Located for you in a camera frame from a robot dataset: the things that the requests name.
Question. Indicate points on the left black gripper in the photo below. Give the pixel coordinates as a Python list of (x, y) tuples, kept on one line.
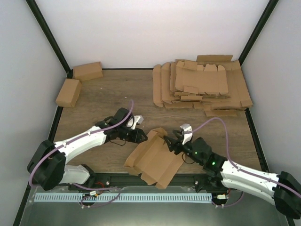
[(138, 136)]

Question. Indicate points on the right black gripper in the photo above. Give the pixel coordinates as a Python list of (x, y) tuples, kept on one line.
[(177, 143)]

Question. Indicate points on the cardboard box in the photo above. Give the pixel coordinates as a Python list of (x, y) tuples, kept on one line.
[(69, 93), (152, 160), (88, 72)]

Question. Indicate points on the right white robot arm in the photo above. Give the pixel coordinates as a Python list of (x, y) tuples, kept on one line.
[(281, 190)]

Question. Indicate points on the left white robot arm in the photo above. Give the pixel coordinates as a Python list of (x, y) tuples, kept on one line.
[(49, 166)]

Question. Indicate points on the stack of flat cardboard blanks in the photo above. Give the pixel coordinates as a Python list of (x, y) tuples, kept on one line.
[(212, 83)]

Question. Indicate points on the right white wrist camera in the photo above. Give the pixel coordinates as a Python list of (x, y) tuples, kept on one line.
[(187, 133)]

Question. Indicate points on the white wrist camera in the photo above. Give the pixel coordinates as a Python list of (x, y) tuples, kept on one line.
[(134, 120), (187, 133)]

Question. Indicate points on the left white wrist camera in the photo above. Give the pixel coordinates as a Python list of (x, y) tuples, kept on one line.
[(134, 120)]

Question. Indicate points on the black aluminium frame rail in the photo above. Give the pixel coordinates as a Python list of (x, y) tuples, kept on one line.
[(117, 178)]

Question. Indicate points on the light blue slotted cable duct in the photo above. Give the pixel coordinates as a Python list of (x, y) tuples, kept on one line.
[(72, 197)]

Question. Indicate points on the left black frame post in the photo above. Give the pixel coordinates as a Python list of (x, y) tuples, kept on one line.
[(32, 4)]

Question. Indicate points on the black frame post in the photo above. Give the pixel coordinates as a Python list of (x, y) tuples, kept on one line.
[(258, 29), (32, 4)]

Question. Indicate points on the right black frame post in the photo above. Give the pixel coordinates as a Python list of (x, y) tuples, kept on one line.
[(258, 29)]

